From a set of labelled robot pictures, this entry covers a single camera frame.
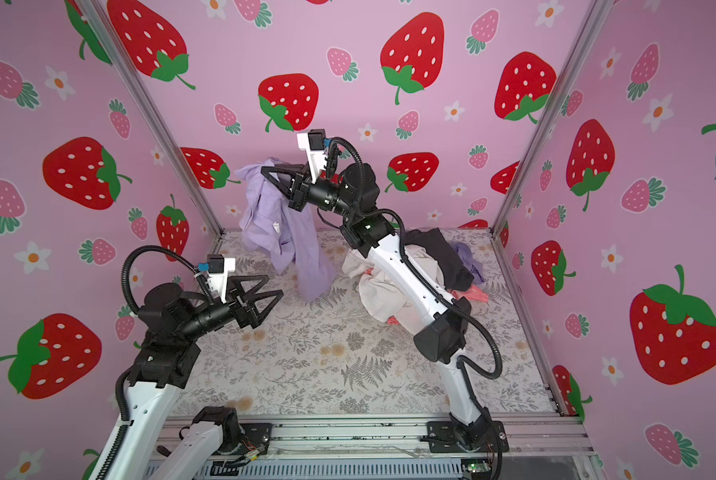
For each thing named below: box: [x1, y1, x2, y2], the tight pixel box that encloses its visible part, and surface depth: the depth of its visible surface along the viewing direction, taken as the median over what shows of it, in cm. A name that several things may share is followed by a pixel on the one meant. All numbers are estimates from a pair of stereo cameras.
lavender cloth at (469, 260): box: [454, 241, 485, 284], surface depth 112 cm
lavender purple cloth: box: [235, 158, 335, 302], surface depth 60 cm
